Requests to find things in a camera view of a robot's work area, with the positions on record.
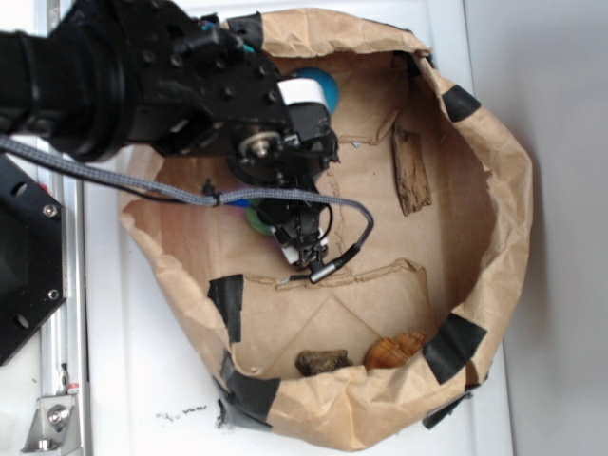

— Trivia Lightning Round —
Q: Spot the green rubber ball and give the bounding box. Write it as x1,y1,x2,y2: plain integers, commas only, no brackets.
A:
245,199,275,237

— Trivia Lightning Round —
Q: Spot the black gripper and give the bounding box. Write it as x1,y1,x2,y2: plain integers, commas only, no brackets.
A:
156,18,337,266

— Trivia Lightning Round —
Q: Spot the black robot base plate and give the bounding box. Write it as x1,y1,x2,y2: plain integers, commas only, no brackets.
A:
1,155,66,366

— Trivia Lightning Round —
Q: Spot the dark wood chunk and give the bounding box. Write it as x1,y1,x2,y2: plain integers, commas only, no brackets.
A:
294,350,353,377

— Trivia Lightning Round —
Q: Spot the grey braided cable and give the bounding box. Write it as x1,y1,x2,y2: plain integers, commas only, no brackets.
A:
0,135,375,284

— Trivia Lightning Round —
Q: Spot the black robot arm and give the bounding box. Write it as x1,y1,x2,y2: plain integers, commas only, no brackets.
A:
1,1,337,271

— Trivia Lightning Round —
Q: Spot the metal corner bracket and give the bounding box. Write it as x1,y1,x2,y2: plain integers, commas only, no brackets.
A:
19,395,82,455

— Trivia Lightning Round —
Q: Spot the aluminium extrusion rail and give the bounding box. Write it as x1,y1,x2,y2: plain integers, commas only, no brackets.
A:
33,0,92,456

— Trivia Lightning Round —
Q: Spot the flat wood bark piece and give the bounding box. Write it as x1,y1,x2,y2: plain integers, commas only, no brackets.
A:
392,123,432,217

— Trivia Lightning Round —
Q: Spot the blue rubber ball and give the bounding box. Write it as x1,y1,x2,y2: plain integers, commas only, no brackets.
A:
288,66,340,114

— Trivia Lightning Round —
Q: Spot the brown paper bag enclosure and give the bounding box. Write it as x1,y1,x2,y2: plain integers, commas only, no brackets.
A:
121,9,533,451

